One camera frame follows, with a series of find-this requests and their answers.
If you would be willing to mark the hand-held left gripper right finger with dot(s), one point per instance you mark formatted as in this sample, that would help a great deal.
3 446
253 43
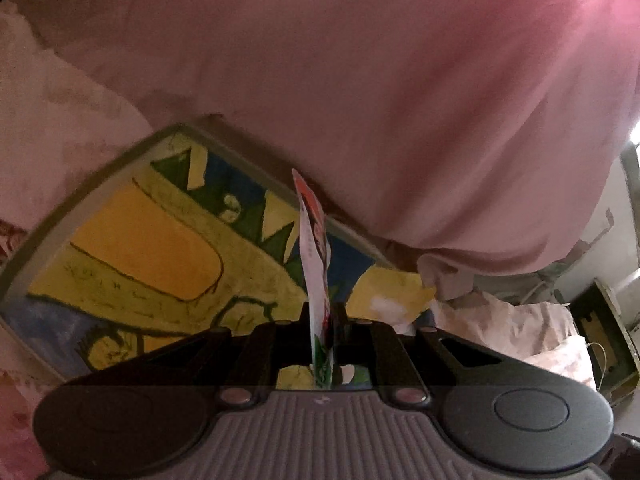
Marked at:
350 342

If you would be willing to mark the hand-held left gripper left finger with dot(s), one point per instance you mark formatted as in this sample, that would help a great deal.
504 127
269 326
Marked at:
290 342

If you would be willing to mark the white red green snack packet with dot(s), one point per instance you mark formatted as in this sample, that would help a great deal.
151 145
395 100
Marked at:
314 260

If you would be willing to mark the cardboard box with painted lining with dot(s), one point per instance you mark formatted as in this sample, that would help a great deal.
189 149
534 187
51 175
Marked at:
150 250

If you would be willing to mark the grey green cloth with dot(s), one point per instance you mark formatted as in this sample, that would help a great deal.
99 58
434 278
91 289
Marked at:
530 280

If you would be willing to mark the green framed board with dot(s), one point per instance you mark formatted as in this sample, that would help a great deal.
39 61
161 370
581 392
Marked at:
602 340

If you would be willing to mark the pink pillow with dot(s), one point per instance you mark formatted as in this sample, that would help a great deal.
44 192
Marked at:
380 90

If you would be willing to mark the pink floral bedsheet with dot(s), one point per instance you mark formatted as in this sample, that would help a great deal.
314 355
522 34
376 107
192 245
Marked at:
55 125

